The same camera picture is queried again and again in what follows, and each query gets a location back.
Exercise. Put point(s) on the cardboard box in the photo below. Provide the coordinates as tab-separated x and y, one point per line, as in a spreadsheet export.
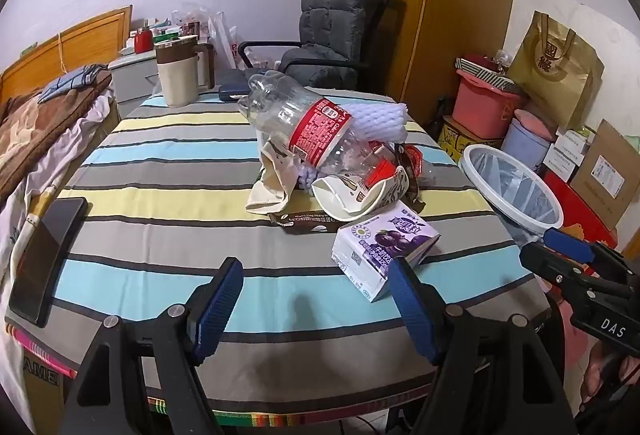
610	165

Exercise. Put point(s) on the grey chair cushion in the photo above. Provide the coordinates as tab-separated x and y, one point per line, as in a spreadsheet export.
325	15

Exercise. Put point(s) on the clear plastic bottle red label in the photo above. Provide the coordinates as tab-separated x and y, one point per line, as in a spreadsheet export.
280	115

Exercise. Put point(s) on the dark red box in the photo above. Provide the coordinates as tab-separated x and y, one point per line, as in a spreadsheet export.
477	60

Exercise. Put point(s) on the patterned paper cup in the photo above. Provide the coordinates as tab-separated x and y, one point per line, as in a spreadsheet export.
345	200

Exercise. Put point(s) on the person's right hand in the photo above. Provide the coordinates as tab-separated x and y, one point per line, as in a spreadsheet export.
597	375

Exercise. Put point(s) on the black smartphone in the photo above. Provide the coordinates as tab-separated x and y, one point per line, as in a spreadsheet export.
45	260

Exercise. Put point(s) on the wooden wardrobe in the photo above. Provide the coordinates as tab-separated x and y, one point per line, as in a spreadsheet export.
450	15

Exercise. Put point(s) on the brown coffee sachet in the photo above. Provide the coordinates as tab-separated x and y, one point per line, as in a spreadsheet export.
300	221

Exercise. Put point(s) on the blue plaid cloth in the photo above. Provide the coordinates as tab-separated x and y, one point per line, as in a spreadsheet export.
70	80

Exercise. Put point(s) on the red gift box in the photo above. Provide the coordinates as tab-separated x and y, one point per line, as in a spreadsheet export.
585	210

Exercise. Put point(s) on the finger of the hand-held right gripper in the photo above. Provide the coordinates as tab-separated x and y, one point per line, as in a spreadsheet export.
570	242
555	265

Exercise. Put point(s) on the dark blue case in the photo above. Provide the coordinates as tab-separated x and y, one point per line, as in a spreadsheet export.
232	92

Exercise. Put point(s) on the brown blanket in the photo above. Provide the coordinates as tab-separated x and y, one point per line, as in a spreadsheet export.
40	125

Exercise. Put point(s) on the yellow floral box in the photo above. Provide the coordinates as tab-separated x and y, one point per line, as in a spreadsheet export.
460	137

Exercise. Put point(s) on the white foam net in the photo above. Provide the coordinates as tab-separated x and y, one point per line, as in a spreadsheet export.
375	117

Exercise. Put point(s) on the green white box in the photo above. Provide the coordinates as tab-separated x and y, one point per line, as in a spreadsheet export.
165	35

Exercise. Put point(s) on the white plastic bin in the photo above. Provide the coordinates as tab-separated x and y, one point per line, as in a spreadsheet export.
474	165

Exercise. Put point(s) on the striped flat box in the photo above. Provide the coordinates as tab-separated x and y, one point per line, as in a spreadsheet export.
480	74

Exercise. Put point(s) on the pale blue bin liner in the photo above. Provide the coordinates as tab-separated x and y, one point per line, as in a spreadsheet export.
515	187

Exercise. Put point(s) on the purple milk carton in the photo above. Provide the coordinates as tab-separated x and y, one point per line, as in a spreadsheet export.
385	240

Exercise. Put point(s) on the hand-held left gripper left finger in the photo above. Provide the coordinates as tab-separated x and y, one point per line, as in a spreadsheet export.
216	310

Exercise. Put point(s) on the grey nightstand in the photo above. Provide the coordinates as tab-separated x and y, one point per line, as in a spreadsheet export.
135	75

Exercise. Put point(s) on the striped tablecloth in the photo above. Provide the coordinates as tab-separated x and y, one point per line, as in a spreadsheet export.
150	215

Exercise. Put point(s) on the red jar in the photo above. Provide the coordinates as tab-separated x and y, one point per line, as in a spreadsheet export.
143	41

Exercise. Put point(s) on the white plastic bag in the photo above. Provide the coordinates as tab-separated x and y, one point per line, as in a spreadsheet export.
222	40

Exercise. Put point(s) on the wooden headboard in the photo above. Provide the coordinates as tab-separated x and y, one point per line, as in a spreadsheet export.
85	40

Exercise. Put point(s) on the pink lid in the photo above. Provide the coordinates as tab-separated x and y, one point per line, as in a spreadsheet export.
535	122

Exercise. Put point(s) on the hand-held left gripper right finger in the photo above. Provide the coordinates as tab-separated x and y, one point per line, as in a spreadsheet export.
414	310

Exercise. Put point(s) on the pink plastic tub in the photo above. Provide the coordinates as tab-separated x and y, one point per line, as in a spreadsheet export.
480	110

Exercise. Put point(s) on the multicolour woven cloth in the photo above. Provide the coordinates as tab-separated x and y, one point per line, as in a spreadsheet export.
250	417

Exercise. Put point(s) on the lavender cylindrical container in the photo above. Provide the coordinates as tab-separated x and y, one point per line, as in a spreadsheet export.
520	145

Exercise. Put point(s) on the beige paper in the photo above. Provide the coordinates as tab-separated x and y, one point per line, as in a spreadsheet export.
272	180

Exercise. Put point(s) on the gold paper bag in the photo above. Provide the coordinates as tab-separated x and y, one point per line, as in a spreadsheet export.
555	70

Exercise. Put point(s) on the pale pink bed sheet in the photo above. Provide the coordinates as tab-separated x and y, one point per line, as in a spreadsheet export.
65	150

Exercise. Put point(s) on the beige jug brown lid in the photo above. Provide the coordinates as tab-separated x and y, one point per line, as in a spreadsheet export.
175	80

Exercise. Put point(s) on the torn brown sachet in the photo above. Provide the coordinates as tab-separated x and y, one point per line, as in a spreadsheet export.
407	156

